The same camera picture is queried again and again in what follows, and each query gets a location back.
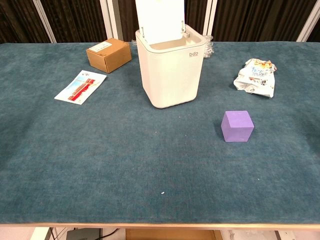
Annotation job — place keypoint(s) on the white trash bin with lid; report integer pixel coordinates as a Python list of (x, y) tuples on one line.
[(170, 75)]

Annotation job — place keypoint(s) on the teal felt table cloth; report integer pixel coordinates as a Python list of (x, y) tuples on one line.
[(100, 150)]

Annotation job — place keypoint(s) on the purple foam cube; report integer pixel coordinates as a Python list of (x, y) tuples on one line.
[(237, 127)]

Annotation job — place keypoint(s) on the brown cardboard box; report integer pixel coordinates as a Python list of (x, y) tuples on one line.
[(108, 55)]

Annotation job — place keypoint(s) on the flat white printed packet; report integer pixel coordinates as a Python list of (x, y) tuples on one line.
[(80, 86)]

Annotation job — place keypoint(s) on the clear crumpled plastic wrapper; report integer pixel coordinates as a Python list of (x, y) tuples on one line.
[(209, 48)]

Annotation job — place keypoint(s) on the crumpled white snack bag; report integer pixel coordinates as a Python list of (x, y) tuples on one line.
[(255, 77)]

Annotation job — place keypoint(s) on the brown cardboard carton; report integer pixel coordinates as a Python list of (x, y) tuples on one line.
[(170, 235)]

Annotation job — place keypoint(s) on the dark pleated curtain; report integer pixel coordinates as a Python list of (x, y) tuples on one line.
[(75, 17)]

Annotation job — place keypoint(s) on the grey electronic box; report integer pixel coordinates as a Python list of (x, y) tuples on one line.
[(83, 234)]

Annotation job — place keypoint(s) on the white frame post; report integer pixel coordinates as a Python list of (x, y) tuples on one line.
[(208, 17), (44, 20), (309, 21), (112, 18)]

